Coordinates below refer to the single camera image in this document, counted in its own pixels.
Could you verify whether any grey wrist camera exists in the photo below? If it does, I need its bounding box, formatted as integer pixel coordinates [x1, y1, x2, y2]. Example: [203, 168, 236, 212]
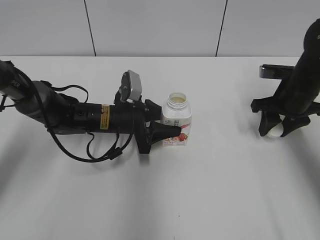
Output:
[259, 64, 295, 80]
[118, 70, 142, 102]

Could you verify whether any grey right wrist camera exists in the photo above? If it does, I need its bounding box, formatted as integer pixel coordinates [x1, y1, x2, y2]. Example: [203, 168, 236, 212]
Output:
[259, 64, 295, 80]

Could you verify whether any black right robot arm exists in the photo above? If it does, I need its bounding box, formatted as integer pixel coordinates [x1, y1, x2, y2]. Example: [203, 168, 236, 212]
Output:
[250, 19, 320, 137]

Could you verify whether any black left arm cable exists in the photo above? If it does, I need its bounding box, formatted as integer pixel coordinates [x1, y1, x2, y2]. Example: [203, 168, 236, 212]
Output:
[0, 74, 135, 163]

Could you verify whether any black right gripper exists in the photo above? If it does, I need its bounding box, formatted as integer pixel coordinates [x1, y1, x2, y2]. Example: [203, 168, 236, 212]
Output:
[250, 72, 320, 138]

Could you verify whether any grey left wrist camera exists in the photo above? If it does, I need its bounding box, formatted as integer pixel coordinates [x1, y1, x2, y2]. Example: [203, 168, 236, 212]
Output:
[118, 70, 142, 102]

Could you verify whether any white yili yogurt bottle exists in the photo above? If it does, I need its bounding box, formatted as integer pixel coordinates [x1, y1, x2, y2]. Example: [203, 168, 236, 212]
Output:
[160, 92, 192, 146]

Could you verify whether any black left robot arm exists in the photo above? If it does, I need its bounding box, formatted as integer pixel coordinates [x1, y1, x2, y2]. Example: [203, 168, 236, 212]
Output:
[0, 61, 182, 159]

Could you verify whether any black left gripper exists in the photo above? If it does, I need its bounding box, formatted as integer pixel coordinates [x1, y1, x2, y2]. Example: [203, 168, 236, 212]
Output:
[109, 99, 182, 154]

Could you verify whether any white bottle cap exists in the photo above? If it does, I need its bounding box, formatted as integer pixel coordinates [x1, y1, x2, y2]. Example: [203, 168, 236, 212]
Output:
[266, 122, 284, 138]

